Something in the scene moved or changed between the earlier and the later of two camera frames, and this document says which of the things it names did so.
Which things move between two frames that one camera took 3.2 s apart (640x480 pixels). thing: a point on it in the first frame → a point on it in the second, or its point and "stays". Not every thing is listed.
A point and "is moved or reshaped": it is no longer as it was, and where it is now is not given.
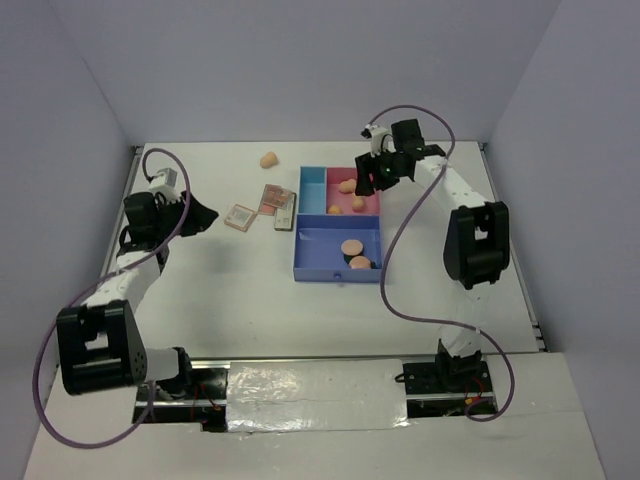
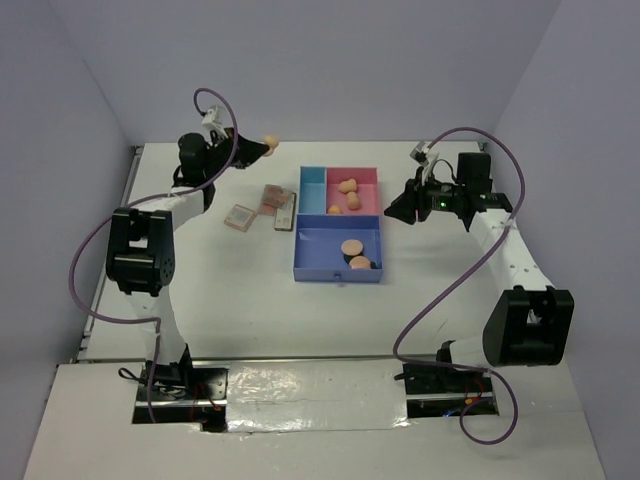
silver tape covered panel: [313, 395] stays
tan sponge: [347, 186] stays
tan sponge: [268, 160] → [272, 141]
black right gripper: [365, 165] → [413, 198]
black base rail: [202, 396] stays
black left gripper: [199, 217] → [247, 152]
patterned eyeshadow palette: [276, 195] stays
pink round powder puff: [352, 246] stays
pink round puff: [360, 263] stays
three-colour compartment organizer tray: [337, 234] stays
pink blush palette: [267, 209] stays
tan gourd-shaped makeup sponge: [358, 203] is moved or reshaped
